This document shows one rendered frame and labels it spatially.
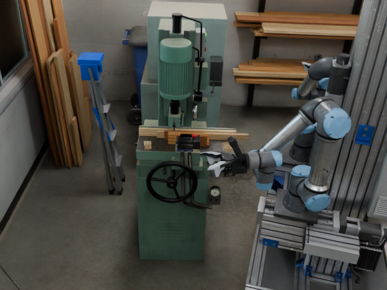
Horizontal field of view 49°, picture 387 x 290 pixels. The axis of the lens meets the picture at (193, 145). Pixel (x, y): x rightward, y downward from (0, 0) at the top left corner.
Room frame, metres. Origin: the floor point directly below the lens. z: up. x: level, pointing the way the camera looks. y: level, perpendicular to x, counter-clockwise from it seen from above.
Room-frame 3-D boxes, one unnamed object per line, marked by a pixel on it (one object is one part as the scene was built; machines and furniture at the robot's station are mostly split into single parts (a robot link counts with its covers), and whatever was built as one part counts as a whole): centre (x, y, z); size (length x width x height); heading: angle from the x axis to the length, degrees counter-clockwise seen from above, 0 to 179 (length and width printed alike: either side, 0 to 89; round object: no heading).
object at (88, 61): (2.89, 0.71, 0.58); 0.27 x 0.25 x 1.16; 92
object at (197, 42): (2.57, -0.01, 1.40); 0.10 x 0.06 x 0.16; 2
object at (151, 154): (2.14, 0.04, 0.87); 0.61 x 0.30 x 0.06; 92
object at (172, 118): (2.27, 0.12, 1.03); 0.14 x 0.07 x 0.09; 2
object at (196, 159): (2.06, 0.03, 0.92); 0.15 x 0.13 x 0.09; 92
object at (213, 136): (2.25, -0.05, 0.92); 0.56 x 0.02 x 0.04; 92
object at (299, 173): (1.76, -0.56, 0.98); 0.13 x 0.12 x 0.14; 13
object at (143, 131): (2.27, 0.04, 0.93); 0.60 x 0.02 x 0.05; 92
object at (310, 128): (2.25, -0.68, 0.98); 0.13 x 0.12 x 0.14; 91
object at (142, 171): (2.37, 0.13, 0.76); 0.57 x 0.45 x 0.09; 2
